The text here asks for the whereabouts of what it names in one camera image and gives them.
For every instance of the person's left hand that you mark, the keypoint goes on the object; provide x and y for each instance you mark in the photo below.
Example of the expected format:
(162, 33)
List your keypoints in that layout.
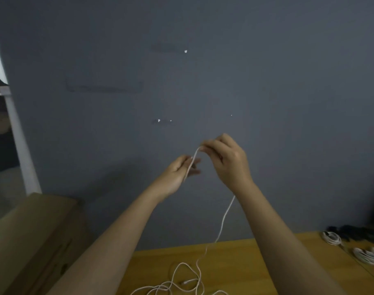
(171, 178)

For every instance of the person's right hand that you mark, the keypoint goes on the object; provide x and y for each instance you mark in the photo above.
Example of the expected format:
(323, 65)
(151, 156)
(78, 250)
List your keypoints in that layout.
(233, 166)

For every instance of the person's right forearm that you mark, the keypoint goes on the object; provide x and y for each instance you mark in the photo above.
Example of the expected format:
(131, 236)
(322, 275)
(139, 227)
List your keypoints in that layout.
(291, 248)

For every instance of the person's left forearm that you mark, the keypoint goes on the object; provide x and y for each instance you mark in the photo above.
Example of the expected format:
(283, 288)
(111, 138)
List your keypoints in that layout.
(107, 255)

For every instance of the plain brown cardboard box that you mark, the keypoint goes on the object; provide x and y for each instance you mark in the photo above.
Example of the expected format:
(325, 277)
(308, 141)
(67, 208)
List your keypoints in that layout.
(27, 242)

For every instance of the small grey wall bracket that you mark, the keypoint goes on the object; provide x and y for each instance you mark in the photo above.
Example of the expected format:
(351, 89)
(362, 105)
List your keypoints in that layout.
(1, 90)

